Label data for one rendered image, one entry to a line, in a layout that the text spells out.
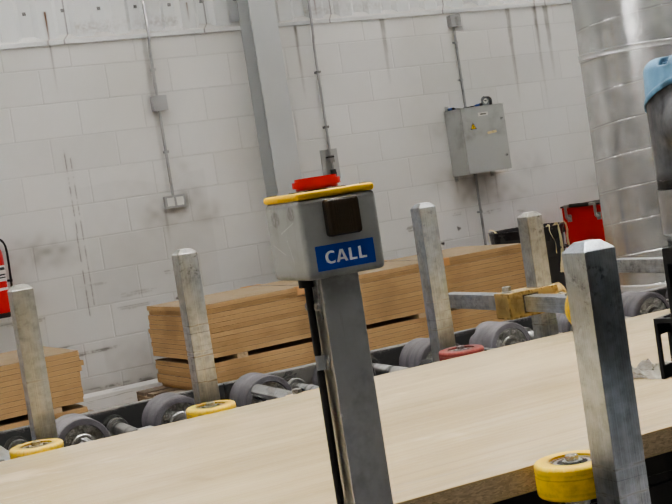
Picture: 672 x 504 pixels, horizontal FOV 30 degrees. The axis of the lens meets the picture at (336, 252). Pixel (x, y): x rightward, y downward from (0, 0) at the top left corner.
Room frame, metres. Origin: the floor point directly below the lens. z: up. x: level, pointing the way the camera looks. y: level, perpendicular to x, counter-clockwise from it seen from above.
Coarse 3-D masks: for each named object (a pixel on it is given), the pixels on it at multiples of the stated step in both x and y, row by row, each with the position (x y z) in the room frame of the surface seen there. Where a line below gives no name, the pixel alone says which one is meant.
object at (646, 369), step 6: (642, 360) 1.71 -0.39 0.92; (648, 360) 1.70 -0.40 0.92; (642, 366) 1.71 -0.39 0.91; (648, 366) 1.70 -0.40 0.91; (654, 366) 1.68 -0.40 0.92; (636, 372) 1.69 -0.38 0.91; (642, 372) 1.69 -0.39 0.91; (648, 372) 1.68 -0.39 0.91; (654, 372) 1.67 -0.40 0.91; (660, 372) 1.67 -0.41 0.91; (654, 378) 1.66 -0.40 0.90; (660, 378) 1.66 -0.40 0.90
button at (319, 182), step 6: (330, 174) 1.02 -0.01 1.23; (294, 180) 1.03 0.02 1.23; (300, 180) 1.02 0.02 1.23; (306, 180) 1.02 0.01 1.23; (312, 180) 1.01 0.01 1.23; (318, 180) 1.01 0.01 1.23; (324, 180) 1.01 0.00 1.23; (330, 180) 1.02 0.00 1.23; (336, 180) 1.02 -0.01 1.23; (294, 186) 1.02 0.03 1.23; (300, 186) 1.02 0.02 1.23; (306, 186) 1.01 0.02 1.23; (312, 186) 1.01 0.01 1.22; (318, 186) 1.01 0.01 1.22; (324, 186) 1.01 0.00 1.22; (330, 186) 1.02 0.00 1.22
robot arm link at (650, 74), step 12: (660, 60) 1.04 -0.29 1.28; (648, 72) 1.05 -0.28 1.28; (660, 72) 1.04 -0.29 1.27; (648, 84) 1.05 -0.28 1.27; (660, 84) 1.04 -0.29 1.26; (648, 96) 1.05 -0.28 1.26; (660, 96) 1.04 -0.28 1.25; (648, 108) 1.06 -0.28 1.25; (660, 108) 1.04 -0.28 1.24; (648, 120) 1.06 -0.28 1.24; (660, 120) 1.04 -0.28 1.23; (660, 132) 1.04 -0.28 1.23; (660, 144) 1.05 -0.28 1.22; (660, 156) 1.05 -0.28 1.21; (660, 168) 1.05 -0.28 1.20; (660, 180) 1.06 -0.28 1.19
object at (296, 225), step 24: (312, 192) 0.99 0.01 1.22; (336, 192) 1.00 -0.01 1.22; (360, 192) 1.01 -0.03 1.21; (288, 216) 1.00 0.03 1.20; (312, 216) 0.99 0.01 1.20; (288, 240) 1.01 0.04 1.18; (312, 240) 0.99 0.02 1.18; (336, 240) 1.00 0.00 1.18; (288, 264) 1.02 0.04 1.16; (312, 264) 0.99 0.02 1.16; (360, 264) 1.00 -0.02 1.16
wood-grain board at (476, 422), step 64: (640, 320) 2.23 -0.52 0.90; (384, 384) 1.96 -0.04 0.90; (448, 384) 1.87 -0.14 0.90; (512, 384) 1.79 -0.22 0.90; (576, 384) 1.72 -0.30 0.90; (640, 384) 1.65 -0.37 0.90; (64, 448) 1.83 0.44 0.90; (128, 448) 1.75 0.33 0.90; (192, 448) 1.68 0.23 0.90; (256, 448) 1.61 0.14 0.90; (320, 448) 1.55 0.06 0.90; (448, 448) 1.44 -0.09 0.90; (512, 448) 1.39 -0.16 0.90; (576, 448) 1.35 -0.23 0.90
